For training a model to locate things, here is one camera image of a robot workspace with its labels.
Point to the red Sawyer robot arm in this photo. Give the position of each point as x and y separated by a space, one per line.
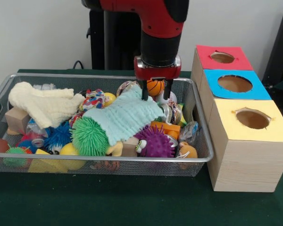
160 23

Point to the purple spiky ball toy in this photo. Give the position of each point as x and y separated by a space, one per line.
155 143

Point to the wooden box with three holes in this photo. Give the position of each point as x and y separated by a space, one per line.
245 164

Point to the light blue waffle cloth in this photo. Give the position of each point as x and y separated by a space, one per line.
127 113

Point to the black stand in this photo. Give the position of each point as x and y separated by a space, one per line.
280 47

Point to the cream waffle cloth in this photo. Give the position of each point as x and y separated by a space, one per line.
44 106

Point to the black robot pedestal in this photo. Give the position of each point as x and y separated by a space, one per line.
118 42

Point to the white toy baseball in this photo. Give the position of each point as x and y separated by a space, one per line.
172 97

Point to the orange toy basketball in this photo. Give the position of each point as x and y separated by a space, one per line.
155 88

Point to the dark green table cloth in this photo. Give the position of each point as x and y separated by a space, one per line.
108 200

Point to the shallow mesh bin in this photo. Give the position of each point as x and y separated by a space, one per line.
68 82

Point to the yellow ball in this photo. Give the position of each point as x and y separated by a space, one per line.
68 149

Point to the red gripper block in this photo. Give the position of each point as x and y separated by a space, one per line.
158 73

